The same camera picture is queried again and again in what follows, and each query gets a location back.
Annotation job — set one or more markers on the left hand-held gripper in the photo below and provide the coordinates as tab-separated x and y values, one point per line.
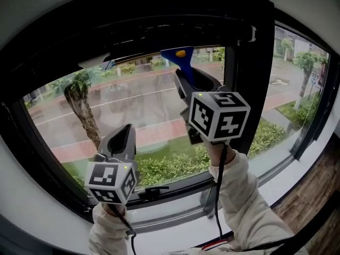
103	177

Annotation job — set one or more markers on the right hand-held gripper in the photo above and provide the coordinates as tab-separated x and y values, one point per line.
220	121

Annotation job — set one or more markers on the glass pane of hinged window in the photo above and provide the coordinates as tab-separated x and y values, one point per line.
132	102

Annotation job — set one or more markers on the person's right forearm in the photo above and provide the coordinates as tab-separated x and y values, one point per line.
244	200

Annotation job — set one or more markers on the person's left forearm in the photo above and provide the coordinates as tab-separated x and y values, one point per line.
106	235

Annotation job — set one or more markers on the white screen pull tab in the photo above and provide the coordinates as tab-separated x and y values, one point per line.
93	62

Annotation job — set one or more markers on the glass pane of fixed window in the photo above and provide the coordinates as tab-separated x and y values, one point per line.
287	76

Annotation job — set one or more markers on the white window sill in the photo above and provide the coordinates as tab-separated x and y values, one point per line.
186	232

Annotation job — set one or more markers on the person's white jacket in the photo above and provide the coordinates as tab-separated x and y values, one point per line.
186	251

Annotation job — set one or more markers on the black window frame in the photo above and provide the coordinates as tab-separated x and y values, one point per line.
252	62

